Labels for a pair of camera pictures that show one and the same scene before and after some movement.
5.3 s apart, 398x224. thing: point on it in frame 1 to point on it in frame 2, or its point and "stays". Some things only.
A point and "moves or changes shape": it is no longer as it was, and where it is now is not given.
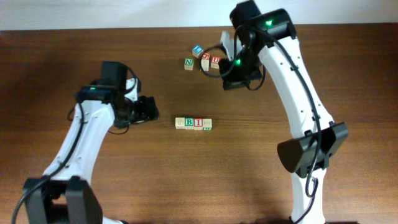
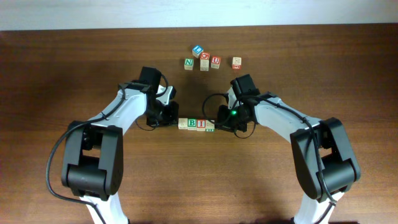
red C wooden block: x=204 y=61 stays
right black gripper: x=229 y=81 to x=222 y=122
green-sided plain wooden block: x=207 y=124 moves or changes shape
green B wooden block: x=189 y=123 moves or changes shape
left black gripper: x=147 y=110 to x=171 y=119
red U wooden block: x=214 y=63 stays
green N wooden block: x=188 y=63 stays
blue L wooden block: x=197 y=51 stays
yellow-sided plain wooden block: x=180 y=122 moves or changes shape
